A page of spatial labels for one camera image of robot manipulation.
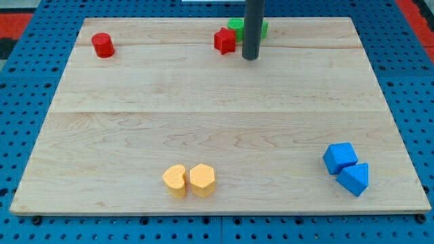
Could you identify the yellow hexagon block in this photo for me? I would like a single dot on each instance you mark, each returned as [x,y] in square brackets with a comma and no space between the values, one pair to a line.
[202,180]

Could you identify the light wooden board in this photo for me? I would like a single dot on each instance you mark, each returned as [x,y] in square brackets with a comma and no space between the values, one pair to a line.
[167,97]

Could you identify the yellow heart block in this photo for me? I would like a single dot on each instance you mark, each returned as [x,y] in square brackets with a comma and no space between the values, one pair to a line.
[174,179]

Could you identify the red star block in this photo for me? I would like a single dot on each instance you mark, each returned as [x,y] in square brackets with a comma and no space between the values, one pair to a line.
[225,40]

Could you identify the green cylinder block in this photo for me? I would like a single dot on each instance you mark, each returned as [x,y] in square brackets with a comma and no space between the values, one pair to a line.
[237,24]

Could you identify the green star block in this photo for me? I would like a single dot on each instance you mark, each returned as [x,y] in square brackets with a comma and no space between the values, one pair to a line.
[264,29]

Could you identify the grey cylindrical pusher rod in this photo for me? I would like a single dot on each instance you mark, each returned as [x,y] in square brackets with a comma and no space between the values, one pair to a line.
[253,18]

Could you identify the blue cube block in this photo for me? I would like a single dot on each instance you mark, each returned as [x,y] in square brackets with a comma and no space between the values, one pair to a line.
[340,155]

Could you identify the red cylinder block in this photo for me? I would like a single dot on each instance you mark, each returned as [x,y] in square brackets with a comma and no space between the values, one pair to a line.
[103,45]

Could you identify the blue triangle block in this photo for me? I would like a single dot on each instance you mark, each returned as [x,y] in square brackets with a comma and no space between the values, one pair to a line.
[354,178]

